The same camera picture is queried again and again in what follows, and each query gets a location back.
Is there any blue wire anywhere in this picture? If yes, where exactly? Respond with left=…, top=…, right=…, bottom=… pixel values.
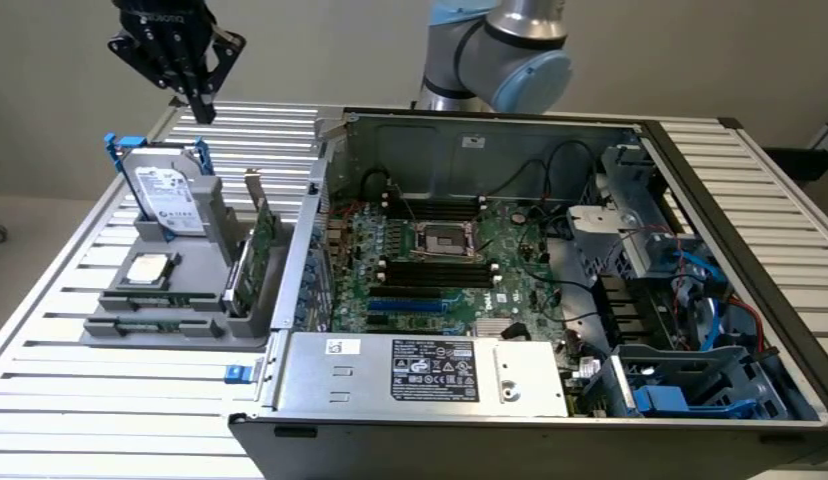
left=672, top=248, right=731, bottom=347

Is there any blue expansion slot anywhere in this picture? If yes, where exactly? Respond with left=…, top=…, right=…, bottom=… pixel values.
left=365, top=296, right=457, bottom=314

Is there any green graphics card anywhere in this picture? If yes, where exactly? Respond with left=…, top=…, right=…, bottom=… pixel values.
left=222, top=168, right=284, bottom=317

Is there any red wire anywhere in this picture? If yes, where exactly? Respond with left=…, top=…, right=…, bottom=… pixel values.
left=725, top=293, right=768, bottom=352

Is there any grey metal drive cage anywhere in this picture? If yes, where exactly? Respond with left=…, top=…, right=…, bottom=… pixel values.
left=565, top=143, right=700, bottom=282

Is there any CPU socket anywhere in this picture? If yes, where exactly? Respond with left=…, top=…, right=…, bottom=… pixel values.
left=409, top=219, right=484, bottom=257

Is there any silver power supply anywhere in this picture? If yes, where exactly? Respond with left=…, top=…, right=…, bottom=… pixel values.
left=272, top=331, right=571, bottom=419

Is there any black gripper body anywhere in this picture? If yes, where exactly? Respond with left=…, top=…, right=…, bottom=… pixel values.
left=113, top=0, right=220, bottom=82

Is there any silver CPU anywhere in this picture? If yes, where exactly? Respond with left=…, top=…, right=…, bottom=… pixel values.
left=118, top=252, right=173, bottom=291

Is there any black RAM slot bank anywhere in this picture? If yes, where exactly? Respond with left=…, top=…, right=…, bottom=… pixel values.
left=384, top=191, right=488, bottom=220
left=378, top=258, right=501, bottom=290

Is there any green RAM stick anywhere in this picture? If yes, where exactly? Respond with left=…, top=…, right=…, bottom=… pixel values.
left=124, top=294, right=204, bottom=309
left=115, top=319, right=189, bottom=334

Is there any silver chipset heatsink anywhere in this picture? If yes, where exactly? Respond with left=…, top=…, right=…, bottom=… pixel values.
left=473, top=318, right=517, bottom=340

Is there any black open PC case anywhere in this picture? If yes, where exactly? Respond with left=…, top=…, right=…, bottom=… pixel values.
left=226, top=106, right=828, bottom=480

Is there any green motherboard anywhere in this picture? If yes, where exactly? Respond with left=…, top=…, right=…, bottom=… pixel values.
left=328, top=198, right=571, bottom=347

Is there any hard disk with blue bracket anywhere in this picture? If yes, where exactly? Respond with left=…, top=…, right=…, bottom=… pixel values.
left=103, top=132, right=217, bottom=237

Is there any grey disk bay blue clip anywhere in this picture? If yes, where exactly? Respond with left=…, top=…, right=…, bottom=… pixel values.
left=605, top=343, right=793, bottom=420

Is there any grey parts rack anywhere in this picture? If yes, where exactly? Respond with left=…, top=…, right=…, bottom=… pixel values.
left=83, top=174, right=297, bottom=350

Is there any dark box in background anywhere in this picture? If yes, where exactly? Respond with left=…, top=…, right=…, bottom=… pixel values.
left=763, top=146, right=828, bottom=184

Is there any black wire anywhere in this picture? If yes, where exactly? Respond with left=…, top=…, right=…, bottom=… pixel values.
left=488, top=140, right=597, bottom=201

